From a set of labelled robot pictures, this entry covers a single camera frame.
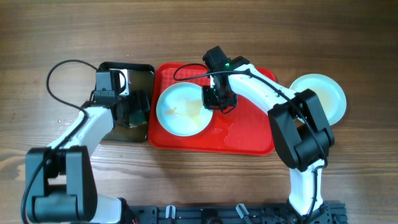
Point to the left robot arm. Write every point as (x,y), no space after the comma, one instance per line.
(60,184)

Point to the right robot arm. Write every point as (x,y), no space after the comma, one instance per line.
(300,130)

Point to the red serving tray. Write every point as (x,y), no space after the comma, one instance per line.
(244,130)

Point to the white plate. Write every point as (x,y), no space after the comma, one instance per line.
(180,110)
(330,94)

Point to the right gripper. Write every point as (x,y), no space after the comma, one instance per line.
(210,103)

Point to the black water tray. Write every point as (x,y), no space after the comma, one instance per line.
(140,81)

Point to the green yellow sponge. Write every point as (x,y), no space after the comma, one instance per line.
(137,118)

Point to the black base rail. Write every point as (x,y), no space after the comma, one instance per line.
(277,213)

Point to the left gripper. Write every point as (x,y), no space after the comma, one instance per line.
(141,99)

